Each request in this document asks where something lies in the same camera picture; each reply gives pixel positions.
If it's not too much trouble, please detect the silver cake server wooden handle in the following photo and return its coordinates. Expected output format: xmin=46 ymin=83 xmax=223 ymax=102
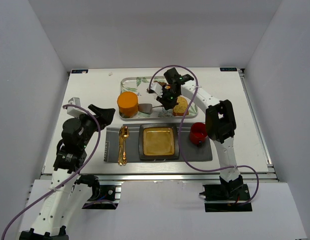
xmin=138 ymin=103 xmax=163 ymax=114

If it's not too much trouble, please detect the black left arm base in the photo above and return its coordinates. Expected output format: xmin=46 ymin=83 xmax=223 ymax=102
xmin=73 ymin=174 xmax=119 ymax=210

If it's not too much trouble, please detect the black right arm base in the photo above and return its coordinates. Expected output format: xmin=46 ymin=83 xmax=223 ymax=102
xmin=199 ymin=184 xmax=252 ymax=213

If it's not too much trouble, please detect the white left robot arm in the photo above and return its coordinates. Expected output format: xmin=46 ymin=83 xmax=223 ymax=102
xmin=19 ymin=103 xmax=115 ymax=240

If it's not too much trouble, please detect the brown chocolate bread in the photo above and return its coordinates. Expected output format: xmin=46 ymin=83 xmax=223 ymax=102
xmin=147 ymin=81 xmax=166 ymax=95

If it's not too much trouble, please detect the yellow loaf cake slice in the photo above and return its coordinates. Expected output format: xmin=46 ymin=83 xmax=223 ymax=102
xmin=173 ymin=96 xmax=189 ymax=116

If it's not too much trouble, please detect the round orange cake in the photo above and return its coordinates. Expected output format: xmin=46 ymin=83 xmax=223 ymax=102
xmin=117 ymin=91 xmax=138 ymax=118

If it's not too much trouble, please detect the gold fork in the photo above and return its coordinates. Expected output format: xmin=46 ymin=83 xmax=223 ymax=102
xmin=118 ymin=127 xmax=123 ymax=166

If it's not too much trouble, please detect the red cup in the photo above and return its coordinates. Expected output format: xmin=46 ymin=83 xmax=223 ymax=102
xmin=189 ymin=122 xmax=208 ymax=147

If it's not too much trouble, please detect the black square plate gold centre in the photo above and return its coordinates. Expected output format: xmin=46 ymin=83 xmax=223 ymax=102
xmin=139 ymin=123 xmax=179 ymax=161

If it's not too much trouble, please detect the blue table label left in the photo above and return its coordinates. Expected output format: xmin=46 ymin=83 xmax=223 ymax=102
xmin=71 ymin=69 xmax=88 ymax=74

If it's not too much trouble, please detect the blue table label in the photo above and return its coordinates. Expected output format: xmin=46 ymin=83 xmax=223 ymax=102
xmin=219 ymin=67 xmax=238 ymax=72
xmin=71 ymin=69 xmax=88 ymax=74

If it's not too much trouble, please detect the blue table label right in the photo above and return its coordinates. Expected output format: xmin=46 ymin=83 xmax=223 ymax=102
xmin=219 ymin=67 xmax=238 ymax=72

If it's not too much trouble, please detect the grey striped placemat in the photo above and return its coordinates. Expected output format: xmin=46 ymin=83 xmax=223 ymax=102
xmin=104 ymin=123 xmax=213 ymax=163

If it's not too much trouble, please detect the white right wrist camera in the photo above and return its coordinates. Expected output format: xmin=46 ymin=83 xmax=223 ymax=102
xmin=148 ymin=82 xmax=163 ymax=98

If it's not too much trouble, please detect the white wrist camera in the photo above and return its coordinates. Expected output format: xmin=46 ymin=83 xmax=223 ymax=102
xmin=148 ymin=82 xmax=163 ymax=98
xmin=63 ymin=97 xmax=85 ymax=118

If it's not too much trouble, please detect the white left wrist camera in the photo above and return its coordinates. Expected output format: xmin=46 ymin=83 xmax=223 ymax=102
xmin=63 ymin=97 xmax=85 ymax=118

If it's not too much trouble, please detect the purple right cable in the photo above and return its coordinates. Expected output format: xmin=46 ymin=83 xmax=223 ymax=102
xmin=149 ymin=65 xmax=260 ymax=206

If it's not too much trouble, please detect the aluminium table frame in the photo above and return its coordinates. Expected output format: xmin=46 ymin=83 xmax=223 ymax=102
xmin=32 ymin=68 xmax=280 ymax=208

